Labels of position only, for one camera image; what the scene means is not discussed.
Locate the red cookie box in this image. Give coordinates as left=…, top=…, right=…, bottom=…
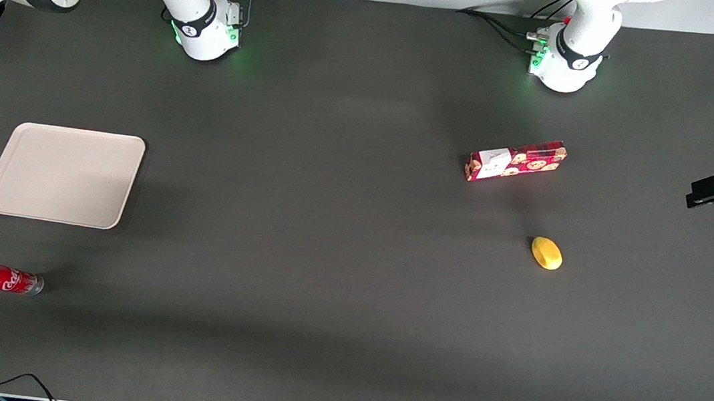
left=464, top=131, right=569, bottom=193

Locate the yellow lemon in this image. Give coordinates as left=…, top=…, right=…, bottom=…
left=529, top=235, right=566, bottom=272

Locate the white rectangular plastic tray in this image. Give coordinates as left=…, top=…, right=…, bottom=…
left=0, top=120, right=147, bottom=233

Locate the red coke bottle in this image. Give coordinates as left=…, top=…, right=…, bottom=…
left=0, top=265, right=46, bottom=298

